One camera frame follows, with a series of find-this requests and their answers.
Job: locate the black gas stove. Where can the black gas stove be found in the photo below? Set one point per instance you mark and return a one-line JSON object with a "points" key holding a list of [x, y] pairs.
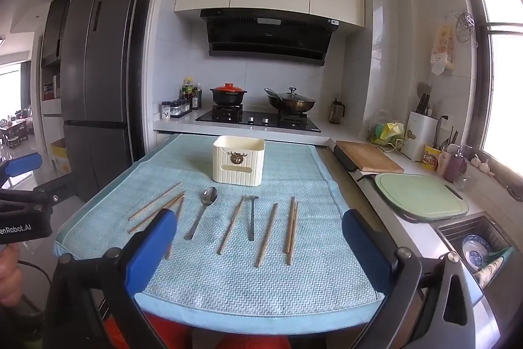
{"points": [[257, 120]]}

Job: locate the black pot with red lid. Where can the black pot with red lid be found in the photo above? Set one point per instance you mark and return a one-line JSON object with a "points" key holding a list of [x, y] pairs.
{"points": [[229, 95]]}

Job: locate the black range hood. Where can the black range hood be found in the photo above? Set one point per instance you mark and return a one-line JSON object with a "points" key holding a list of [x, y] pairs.
{"points": [[265, 38]]}

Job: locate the dark metal spoon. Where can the dark metal spoon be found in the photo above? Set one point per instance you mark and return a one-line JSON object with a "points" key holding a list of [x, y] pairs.
{"points": [[251, 218]]}

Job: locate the wall socket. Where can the wall socket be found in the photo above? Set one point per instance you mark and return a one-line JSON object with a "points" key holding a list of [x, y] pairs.
{"points": [[444, 118]]}

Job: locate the yellow green plastic bags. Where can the yellow green plastic bags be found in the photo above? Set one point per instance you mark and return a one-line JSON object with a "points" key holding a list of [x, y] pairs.
{"points": [[388, 130]]}

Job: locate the yellow cardboard box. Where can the yellow cardboard box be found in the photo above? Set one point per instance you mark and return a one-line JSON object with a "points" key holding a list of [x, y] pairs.
{"points": [[61, 159]]}

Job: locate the window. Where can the window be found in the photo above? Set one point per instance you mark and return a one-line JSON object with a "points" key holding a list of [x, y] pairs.
{"points": [[504, 87]]}

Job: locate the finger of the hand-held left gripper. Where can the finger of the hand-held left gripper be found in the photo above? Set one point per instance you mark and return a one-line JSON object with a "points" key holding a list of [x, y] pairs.
{"points": [[55, 188], [24, 165]]}

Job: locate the green and white dish cloth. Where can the green and white dish cloth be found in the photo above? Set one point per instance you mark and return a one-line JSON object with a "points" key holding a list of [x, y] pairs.
{"points": [[494, 267]]}

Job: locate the dark sauce bottles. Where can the dark sauce bottles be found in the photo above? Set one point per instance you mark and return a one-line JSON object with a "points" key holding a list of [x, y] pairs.
{"points": [[190, 93]]}

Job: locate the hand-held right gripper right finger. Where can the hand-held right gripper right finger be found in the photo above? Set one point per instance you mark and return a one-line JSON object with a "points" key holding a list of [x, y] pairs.
{"points": [[363, 251]]}

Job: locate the light blue woven towel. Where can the light blue woven towel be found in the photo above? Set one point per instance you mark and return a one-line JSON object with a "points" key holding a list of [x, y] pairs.
{"points": [[245, 283]]}

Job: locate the brown water jug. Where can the brown water jug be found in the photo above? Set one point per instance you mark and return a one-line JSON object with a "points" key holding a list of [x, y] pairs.
{"points": [[336, 112]]}

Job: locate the blue and white bowl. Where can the blue and white bowl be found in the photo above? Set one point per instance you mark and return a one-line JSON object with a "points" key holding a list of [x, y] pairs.
{"points": [[476, 251]]}

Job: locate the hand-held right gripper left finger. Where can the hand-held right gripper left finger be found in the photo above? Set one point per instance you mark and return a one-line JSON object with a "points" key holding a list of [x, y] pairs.
{"points": [[151, 251]]}

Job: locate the grey refrigerator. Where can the grey refrigerator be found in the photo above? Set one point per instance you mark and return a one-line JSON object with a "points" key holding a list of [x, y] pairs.
{"points": [[102, 67]]}

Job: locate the yellow printed cup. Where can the yellow printed cup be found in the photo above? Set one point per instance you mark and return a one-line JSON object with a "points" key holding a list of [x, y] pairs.
{"points": [[431, 159]]}

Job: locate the garlic bulbs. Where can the garlic bulbs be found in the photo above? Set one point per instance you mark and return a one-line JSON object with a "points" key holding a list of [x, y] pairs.
{"points": [[480, 165]]}

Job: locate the silver metal spoon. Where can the silver metal spoon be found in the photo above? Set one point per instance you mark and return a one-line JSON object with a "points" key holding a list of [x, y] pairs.
{"points": [[209, 195]]}

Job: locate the black flat appliance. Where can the black flat appliance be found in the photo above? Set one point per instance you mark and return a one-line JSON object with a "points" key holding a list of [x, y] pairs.
{"points": [[347, 163]]}

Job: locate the spice jar with black lid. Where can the spice jar with black lid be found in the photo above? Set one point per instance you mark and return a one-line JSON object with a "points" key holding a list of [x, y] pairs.
{"points": [[185, 106], [175, 108]]}

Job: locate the wok with glass lid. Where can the wok with glass lid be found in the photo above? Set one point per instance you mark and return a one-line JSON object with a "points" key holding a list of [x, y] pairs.
{"points": [[291, 101]]}

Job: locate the white knife block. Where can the white knife block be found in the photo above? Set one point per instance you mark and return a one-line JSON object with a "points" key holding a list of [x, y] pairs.
{"points": [[420, 136]]}

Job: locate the person's left hand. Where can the person's left hand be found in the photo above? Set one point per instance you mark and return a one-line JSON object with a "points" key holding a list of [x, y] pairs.
{"points": [[8, 271]]}

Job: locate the steel sink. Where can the steel sink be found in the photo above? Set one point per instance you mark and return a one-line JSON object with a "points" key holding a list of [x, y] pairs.
{"points": [[449, 230]]}

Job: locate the hanging printed bag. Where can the hanging printed bag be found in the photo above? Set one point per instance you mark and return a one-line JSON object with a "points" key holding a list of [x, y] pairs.
{"points": [[443, 50]]}

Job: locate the green cutting board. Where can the green cutting board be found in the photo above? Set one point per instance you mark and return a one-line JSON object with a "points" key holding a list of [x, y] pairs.
{"points": [[421, 195]]}

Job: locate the spice jar with white label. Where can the spice jar with white label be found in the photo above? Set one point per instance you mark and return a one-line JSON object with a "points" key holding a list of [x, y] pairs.
{"points": [[166, 110]]}

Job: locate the cream ribbed utensil holder box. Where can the cream ribbed utensil holder box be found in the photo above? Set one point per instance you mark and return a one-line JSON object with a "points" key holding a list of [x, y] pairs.
{"points": [[245, 165]]}

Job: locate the purple soap bottle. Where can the purple soap bottle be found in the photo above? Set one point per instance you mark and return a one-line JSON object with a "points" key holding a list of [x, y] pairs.
{"points": [[455, 167]]}

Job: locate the dark tall cabinet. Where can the dark tall cabinet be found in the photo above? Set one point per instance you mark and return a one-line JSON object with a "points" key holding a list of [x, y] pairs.
{"points": [[55, 26]]}

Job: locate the wooden cutting board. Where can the wooden cutting board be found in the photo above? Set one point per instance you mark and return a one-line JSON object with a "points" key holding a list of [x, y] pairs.
{"points": [[367, 157]]}

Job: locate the red fabric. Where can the red fabric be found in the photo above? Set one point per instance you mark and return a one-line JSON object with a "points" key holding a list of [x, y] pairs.
{"points": [[245, 343]]}

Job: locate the pink utensil cup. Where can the pink utensil cup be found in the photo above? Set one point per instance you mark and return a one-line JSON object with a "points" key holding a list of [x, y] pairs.
{"points": [[444, 163]]}

